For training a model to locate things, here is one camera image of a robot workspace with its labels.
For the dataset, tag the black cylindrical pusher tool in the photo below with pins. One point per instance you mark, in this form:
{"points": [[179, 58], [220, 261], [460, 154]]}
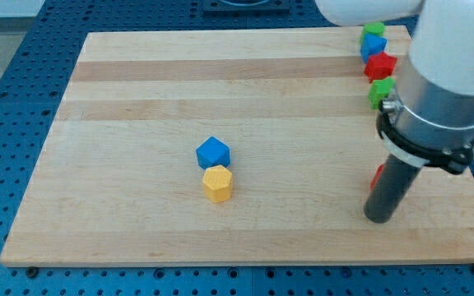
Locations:
{"points": [[391, 186]]}

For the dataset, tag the red circle block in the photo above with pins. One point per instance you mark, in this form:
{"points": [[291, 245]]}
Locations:
{"points": [[376, 176]]}

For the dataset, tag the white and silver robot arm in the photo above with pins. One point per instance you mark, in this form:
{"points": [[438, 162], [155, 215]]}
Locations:
{"points": [[427, 120]]}

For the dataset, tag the green circle block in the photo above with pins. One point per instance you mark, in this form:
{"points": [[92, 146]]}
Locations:
{"points": [[373, 28]]}

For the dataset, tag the green star block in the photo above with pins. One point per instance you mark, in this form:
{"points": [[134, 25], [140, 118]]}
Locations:
{"points": [[378, 90]]}

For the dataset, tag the red star block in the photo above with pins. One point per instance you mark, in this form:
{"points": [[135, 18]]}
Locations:
{"points": [[380, 66]]}

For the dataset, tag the blue pentagon block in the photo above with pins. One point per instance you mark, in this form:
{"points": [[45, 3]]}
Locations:
{"points": [[370, 45]]}

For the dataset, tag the yellow hexagon block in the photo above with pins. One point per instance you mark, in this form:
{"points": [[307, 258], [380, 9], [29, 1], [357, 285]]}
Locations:
{"points": [[217, 183]]}

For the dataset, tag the blue cube block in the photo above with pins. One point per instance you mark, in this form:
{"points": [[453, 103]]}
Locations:
{"points": [[213, 152]]}

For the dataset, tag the wooden board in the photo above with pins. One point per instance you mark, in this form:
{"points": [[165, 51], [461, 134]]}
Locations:
{"points": [[117, 182]]}

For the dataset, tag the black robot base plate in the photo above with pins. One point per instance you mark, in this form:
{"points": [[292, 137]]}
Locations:
{"points": [[215, 7]]}

